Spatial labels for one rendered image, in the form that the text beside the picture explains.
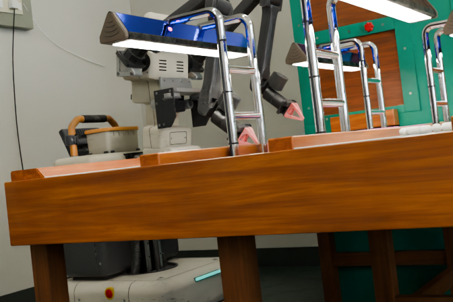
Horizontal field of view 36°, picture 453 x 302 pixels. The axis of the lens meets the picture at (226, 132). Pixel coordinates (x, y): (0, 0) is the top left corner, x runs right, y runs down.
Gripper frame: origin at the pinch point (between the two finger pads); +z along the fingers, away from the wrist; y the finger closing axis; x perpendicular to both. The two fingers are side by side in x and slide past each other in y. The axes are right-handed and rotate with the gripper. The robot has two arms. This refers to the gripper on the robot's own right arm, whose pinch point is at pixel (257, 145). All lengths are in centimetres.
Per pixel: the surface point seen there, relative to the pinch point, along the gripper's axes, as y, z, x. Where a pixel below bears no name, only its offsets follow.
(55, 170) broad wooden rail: -82, -10, 9
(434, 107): 36, 36, -37
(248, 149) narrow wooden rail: -50, 19, -14
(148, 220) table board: -91, 25, -2
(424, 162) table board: -92, 67, -46
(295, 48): 14.9, -11.6, -32.7
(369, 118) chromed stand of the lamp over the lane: 36.4, 18.1, -21.6
